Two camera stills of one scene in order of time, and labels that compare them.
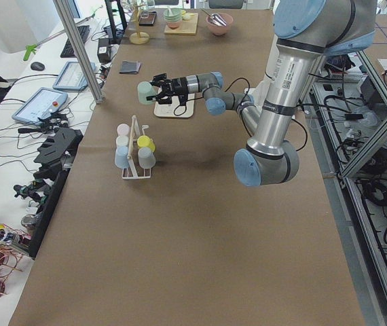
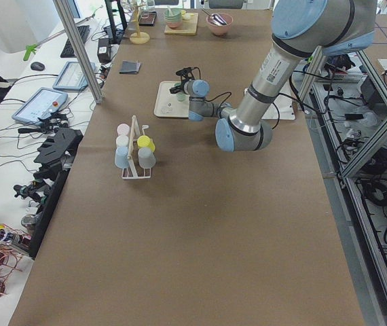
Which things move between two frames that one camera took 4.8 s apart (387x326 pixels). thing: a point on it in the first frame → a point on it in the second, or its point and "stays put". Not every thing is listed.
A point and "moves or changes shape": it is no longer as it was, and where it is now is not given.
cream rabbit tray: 175,109 stays put
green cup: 144,89 moves or changes shape
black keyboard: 83,32 stays put
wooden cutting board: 186,27 stays put
